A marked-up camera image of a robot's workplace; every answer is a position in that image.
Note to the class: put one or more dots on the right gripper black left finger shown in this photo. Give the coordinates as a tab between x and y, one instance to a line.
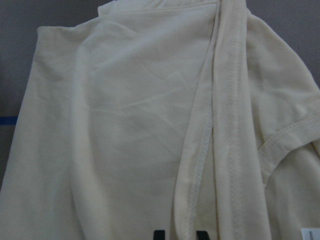
159	235

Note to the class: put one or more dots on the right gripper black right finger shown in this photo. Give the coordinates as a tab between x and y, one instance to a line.
202	235

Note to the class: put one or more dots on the cream long-sleeve graphic shirt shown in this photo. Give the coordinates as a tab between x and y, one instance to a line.
175	115

